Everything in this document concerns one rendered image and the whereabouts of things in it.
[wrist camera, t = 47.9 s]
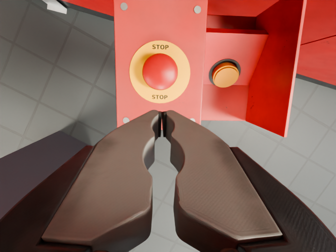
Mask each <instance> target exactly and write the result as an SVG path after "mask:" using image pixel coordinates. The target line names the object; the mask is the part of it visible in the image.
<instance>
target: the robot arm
mask: <svg viewBox="0 0 336 252"><path fill-rule="evenodd" d="M161 128H162V130H163V137H166V139H167V140H168V141H169V142H170V144H171V148H170V162H171V164H172V165H173V166H174V167H175V168H176V170H177V171H178V174H177V175H176V178H175V190H174V203H173V213H174V222H175V231H176V234H177V236H178V237H179V238H180V239H181V240H182V241H183V242H185V243H186V244H188V245H190V246H191V247H193V248H195V249H196V250H198V251H200V252H336V237H335V236H334V235H333V234H332V232H331V231H330V230H329V229H328V228H327V226H326V225H325V224H324V223H323V222H322V221H321V220H320V219H319V218H318V217H317V215H316V214H315V213H314V212H313V211H312V210H311V209H310V208H309V207H308V206H307V205H306V204H305V203H304V202H302V201H301V200H300V199H299V198H298V197H297V196H296V195H295V194H294V193H292V192H291V191H290V190H289V189H288V188H287V187H285V186H284V185H283V184H282V183H281V182H279V181H278V180H277V179H276V178H275V177H273V176H272V175H271V174H270V173H269V172H267V171H266V170H265V169H264V168H263V167H261V166H260V165H259V164H258V163H257V162H255V161H254V160H253V159H252V158H251V157H249V156H248V155H247V154H246V153H245V152H243V151H242V150H241V149H240V148H239V147H230V146H229V145H228V144H227V143H225V142H224V141H223V140H222V139H221V138H220V137H218V136H217V135H216V134H214V133H213V132H212V131H210V130H209V129H207V128H205V127H204V126H202V125H200V124H198V123H196V122H194V121H192V120H191V119H189V118H187V117H185V116H183V115H181V114H179V113H178V112H176V111H174V110H168V111H163V112H161V111H158V110H155V109H154V110H150V111H148V112H147V113H145V114H143V115H141V116H139V117H137V118H135V119H133V120H131V121H129V122H127V123H125V124H123V125H121V126H119V127H118V128H116V129H115V130H113V131H112V132H110V133H109V134H107V135H106V136H105V137H104V138H102V139H101V140H100V141H99V142H98V143H96V144H95V145H94V146H91V145H86V146H85V147H84V148H82V149H81V150H80V151H79V152H78V153H76V154H75V155H74V156H73V157H71V158H70V159H69V160H68V161H67V162H65V163H64V164H63V165H62V166H60V167H59V168H58V169H57V170H56V171H54V172H53V173H52V174H51V175H49V176H48V177H47V178H46V179H45V180H43V181H42V182H41V183H40V184H38V185H37V186H36V187H35V188H34V189H32V190H31V191H30V192H29V193H28V194H26V195H25V196H24V197H23V198H22V199H21V200H20V201H19V202H17V203H16V204H15V205H14V206H13V207H12V208H11V209H10V210H9V211H8V212H7V213H6V214H5V215H4V216H3V217H2V218H1V219H0V252H129V251H130V250H132V249H134V248H135V247H137V246H138V245H140V244H141V243H143V242H144V241H146V240H147V239H148V237H149V236H150V234H151V228H152V215H153V178H152V175H151V174H150V173H149V171H148V169H149V168H150V167H151V165H152V164H153V163H154V162H155V141H156V140H157V139H158V137H161Z"/></svg>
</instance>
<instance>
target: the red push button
mask: <svg viewBox="0 0 336 252"><path fill-rule="evenodd" d="M142 76H143V79H144V81H145V82H146V84H147V85H148V86H149V87H151V88H152V89H155V90H159V91H161V90H166V89H168V88H170V87H171V86H172V85H173V84H174V83H175V82H176V80H177V77H178V67H177V64H176V62H175V61H174V59H173V58H171V57H170V56H169V55H167V54H164V53H156V54H153V55H151V56H150V57H149V58H147V60H146V61H145V62H144V64H143V67H142Z"/></svg>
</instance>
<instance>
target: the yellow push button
mask: <svg viewBox="0 0 336 252"><path fill-rule="evenodd" d="M238 77H239V71H238V69H237V67H236V66H235V65H234V64H233V63H231V62H224V63H221V64H219V65H218V66H217V67H216V68H215V69H214V70H213V72H212V79H213V82H214V84H215V85H216V86H218V87H221V88H226V87H229V86H231V85H233V84H234V83H235V82H236V81H237V79H238Z"/></svg>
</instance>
